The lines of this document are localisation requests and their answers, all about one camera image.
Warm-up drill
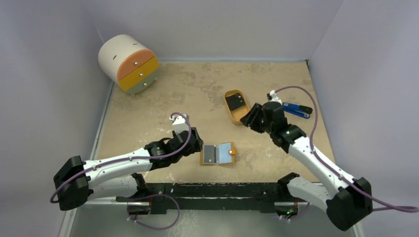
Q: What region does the black credit card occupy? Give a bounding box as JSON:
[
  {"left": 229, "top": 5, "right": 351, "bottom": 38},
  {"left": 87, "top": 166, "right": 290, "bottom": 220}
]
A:
[{"left": 203, "top": 145, "right": 216, "bottom": 164}]

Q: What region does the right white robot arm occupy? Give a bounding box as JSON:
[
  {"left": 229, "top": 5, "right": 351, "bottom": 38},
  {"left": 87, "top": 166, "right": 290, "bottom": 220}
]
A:
[{"left": 240, "top": 102, "right": 373, "bottom": 231}]

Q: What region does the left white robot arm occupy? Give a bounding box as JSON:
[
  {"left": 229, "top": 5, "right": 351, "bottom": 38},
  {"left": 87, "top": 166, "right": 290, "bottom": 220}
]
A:
[{"left": 50, "top": 127, "right": 203, "bottom": 211}]

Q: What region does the black card stack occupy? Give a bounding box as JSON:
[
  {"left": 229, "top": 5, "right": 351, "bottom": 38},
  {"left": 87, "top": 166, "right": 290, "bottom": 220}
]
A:
[{"left": 225, "top": 93, "right": 246, "bottom": 111}]

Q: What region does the orange oval tray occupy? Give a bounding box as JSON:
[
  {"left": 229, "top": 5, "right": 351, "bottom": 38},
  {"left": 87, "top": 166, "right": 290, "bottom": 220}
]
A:
[{"left": 224, "top": 89, "right": 250, "bottom": 125}]

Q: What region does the blue black stapler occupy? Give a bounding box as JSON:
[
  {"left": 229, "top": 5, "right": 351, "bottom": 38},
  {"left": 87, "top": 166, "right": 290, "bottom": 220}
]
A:
[{"left": 282, "top": 102, "right": 313, "bottom": 119}]

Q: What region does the white round mini drawer chest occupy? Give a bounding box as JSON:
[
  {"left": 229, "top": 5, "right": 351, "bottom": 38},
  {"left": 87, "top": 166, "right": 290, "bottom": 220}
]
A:
[{"left": 98, "top": 35, "right": 159, "bottom": 95}]

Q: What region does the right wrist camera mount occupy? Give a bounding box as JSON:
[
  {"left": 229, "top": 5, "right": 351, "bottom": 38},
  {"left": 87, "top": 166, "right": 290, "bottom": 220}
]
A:
[{"left": 267, "top": 90, "right": 283, "bottom": 105}]

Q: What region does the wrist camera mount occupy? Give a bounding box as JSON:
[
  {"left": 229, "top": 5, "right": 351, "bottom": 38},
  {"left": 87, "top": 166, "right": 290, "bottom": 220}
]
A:
[
  {"left": 169, "top": 114, "right": 189, "bottom": 134},
  {"left": 267, "top": 90, "right": 283, "bottom": 105}
]

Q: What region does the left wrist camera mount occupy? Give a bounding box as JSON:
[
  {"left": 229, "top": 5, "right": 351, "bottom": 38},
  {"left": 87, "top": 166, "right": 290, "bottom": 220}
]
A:
[{"left": 169, "top": 114, "right": 189, "bottom": 134}]

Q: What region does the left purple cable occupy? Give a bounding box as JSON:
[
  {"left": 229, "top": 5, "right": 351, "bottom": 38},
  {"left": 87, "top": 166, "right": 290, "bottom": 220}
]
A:
[{"left": 49, "top": 112, "right": 193, "bottom": 204}]

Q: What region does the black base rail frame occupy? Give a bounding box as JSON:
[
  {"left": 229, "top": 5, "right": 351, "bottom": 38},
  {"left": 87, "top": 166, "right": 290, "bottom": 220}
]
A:
[{"left": 116, "top": 172, "right": 307, "bottom": 215}]

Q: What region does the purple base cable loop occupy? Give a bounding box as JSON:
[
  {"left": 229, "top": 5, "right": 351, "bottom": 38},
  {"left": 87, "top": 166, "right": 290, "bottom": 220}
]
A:
[{"left": 126, "top": 191, "right": 183, "bottom": 231}]

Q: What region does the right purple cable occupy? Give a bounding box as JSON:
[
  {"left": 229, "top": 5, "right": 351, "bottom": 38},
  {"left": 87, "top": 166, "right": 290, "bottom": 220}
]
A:
[{"left": 273, "top": 86, "right": 419, "bottom": 213}]

